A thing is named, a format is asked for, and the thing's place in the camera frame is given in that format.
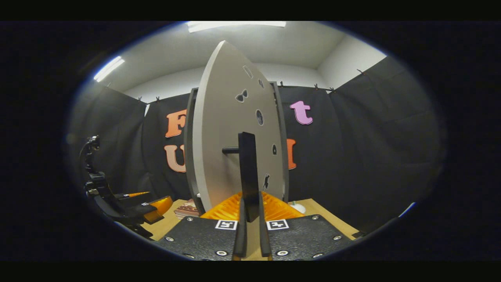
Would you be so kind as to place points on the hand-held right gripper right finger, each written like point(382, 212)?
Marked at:
point(264, 235)

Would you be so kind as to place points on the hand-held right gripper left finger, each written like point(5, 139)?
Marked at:
point(240, 235)

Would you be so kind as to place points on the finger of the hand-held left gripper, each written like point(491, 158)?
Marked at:
point(143, 209)
point(123, 196)

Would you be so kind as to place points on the dark grey cabinet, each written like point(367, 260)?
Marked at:
point(189, 156)

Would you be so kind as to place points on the beige cabinet door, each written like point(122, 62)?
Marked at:
point(227, 117)

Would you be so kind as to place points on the white round object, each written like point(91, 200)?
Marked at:
point(298, 207)

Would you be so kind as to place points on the black backdrop cloth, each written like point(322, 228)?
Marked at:
point(372, 156)

